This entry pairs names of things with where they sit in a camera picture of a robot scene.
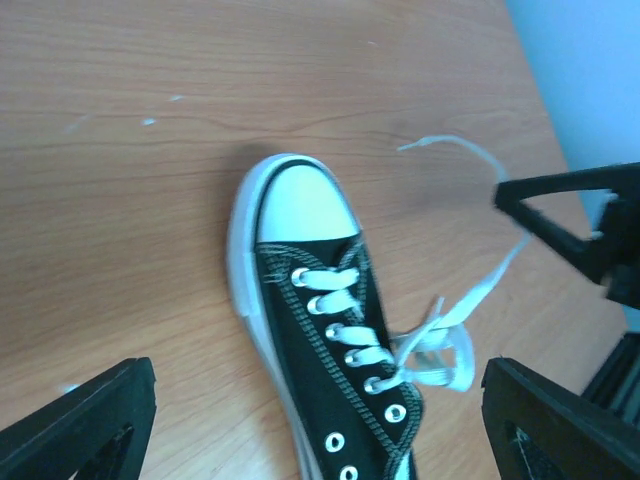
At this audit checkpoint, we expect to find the black aluminium frame rail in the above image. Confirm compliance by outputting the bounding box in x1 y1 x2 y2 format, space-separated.
582 332 639 414

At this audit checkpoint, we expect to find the black canvas sneaker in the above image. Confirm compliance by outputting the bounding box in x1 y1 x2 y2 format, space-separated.
227 153 424 479

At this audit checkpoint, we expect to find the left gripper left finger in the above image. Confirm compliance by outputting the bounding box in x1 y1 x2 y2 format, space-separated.
1 357 157 479

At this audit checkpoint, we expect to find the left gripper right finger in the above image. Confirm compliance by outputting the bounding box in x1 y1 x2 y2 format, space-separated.
481 357 639 479

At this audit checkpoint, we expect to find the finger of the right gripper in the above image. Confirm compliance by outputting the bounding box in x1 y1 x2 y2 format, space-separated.
494 162 639 287

